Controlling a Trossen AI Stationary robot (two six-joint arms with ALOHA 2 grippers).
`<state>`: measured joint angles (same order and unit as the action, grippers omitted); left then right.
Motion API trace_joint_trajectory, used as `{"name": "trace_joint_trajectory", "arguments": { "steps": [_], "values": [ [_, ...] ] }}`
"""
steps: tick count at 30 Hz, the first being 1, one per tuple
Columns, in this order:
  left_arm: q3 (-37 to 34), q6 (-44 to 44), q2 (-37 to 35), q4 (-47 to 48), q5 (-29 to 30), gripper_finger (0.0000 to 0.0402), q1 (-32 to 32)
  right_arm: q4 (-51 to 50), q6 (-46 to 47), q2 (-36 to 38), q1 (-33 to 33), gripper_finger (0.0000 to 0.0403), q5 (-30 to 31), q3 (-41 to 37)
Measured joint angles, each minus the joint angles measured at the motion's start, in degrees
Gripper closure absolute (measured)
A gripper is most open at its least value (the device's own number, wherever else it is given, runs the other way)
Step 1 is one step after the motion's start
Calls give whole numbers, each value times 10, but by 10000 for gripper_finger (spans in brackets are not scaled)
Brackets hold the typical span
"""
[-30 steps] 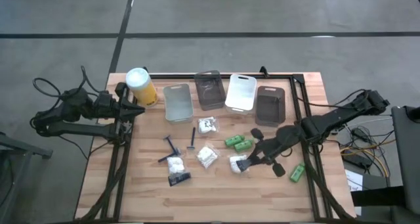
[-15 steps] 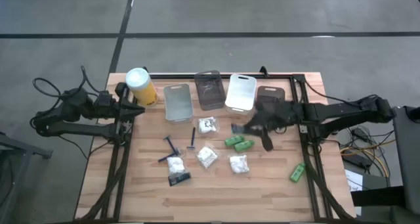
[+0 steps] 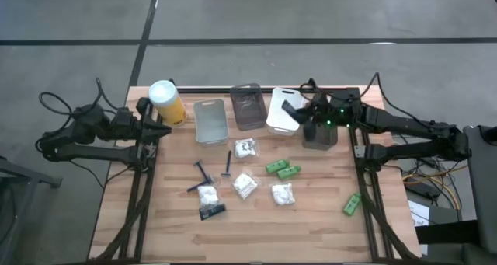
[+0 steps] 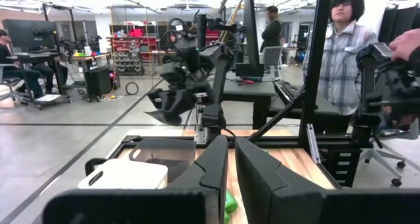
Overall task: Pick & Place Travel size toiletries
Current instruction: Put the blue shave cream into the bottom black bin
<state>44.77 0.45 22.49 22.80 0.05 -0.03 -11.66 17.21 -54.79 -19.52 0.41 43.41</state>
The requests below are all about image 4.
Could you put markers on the smoked dark transparent bin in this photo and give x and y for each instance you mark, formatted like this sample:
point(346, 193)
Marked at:
point(164, 148)

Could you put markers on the grey chair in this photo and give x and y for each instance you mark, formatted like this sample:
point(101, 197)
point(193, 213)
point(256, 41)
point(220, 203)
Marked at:
point(271, 56)

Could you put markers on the black room divider panel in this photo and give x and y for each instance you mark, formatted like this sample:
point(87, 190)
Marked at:
point(397, 23)

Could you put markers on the black box with white labels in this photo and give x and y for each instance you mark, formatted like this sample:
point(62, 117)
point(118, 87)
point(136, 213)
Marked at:
point(331, 165)

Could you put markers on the black keyboard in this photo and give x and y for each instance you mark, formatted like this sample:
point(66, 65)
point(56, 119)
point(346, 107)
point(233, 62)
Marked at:
point(287, 91)

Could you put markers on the black computer monitor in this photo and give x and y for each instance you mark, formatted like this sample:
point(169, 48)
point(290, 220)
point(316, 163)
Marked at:
point(251, 27)

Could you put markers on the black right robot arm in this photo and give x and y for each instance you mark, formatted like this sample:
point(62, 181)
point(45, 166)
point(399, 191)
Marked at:
point(221, 73)

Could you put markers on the black table clamp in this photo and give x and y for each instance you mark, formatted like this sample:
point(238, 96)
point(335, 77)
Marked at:
point(90, 165)

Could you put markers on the person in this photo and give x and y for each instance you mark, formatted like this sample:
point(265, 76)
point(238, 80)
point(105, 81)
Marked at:
point(344, 69)
point(6, 56)
point(271, 33)

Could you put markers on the wooden top workbench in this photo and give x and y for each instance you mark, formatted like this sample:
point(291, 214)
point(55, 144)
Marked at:
point(92, 56)

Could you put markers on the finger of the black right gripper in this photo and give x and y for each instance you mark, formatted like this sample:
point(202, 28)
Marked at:
point(164, 99)
point(170, 116)

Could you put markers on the silver aluminium bracket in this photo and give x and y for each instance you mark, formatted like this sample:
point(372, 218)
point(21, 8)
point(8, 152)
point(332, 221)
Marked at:
point(313, 145)

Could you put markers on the black cabinet box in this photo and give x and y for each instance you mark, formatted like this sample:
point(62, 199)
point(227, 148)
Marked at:
point(98, 82)

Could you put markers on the white-base office chair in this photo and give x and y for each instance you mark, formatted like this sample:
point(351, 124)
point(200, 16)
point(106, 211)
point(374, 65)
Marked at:
point(382, 155)

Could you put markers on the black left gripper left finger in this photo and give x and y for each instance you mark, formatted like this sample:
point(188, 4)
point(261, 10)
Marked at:
point(203, 184)

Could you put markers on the person's hand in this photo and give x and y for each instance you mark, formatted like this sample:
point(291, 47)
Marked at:
point(405, 45)

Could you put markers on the large black monitor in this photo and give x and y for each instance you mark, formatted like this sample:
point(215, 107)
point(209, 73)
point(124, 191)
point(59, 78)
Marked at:
point(23, 33)

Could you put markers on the background black robot arm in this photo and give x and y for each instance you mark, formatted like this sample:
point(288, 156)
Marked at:
point(70, 45)

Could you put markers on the green packets pair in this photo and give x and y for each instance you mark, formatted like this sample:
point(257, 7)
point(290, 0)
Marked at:
point(230, 202)

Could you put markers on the frosted translucent plastic bin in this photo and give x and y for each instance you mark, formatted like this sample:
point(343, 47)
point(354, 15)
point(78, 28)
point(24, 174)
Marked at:
point(131, 174)

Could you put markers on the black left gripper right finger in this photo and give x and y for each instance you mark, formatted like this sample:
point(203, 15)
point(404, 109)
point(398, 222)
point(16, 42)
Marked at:
point(269, 191)

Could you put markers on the red parts shelf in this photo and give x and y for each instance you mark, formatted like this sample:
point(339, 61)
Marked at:
point(128, 53)

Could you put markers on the black rolling desk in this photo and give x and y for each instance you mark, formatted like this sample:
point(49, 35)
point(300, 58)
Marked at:
point(36, 54)

